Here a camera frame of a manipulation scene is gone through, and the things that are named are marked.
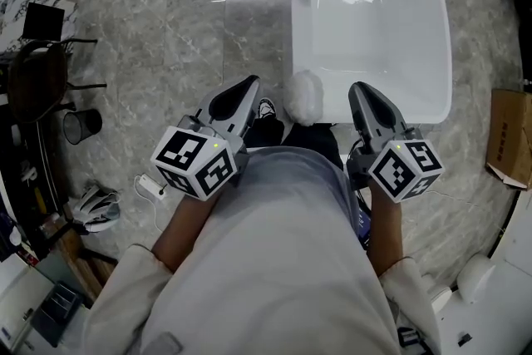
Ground black blue belt device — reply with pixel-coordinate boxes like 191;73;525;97
397;326;426;355

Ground brown wicker chair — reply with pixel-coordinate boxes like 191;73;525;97
7;37;108;125

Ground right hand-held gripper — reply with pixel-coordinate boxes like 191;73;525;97
347;81;446;204

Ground white cabinet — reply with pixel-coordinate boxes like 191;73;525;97
436;186;532;355

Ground black mesh waste bin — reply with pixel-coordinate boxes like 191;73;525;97
62;109;103;146

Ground white cloth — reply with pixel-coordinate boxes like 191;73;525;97
283;69;325;126

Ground black cluttered desk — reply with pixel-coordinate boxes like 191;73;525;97
0;103;67;261

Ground person's black white shoe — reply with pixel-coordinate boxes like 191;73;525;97
256;97;278;120

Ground white power adapter with cable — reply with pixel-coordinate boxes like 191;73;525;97
133;173;168;234

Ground marble pattern table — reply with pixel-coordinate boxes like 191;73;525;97
0;0;79;53

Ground white bathtub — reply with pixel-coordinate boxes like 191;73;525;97
285;0;453;125

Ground person's right forearm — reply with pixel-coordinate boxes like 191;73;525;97
367;182;405;278

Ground black square board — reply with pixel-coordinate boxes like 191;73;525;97
21;2;66;42

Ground person's white shirt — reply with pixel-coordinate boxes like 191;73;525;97
82;145;441;355

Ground white cylinder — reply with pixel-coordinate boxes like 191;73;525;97
456;253;498;305

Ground grey compartment tray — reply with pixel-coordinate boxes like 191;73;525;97
31;281;85;348

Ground brown wooden board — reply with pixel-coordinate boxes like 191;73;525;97
53;215;120;301

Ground brown cardboard box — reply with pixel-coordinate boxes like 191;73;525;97
485;88;532;191

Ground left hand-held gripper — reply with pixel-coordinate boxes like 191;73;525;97
150;75;262;203

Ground person's black trousers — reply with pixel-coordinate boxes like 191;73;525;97
244;116;345;171

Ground person's left forearm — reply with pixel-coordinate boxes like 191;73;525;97
150;189;224;275

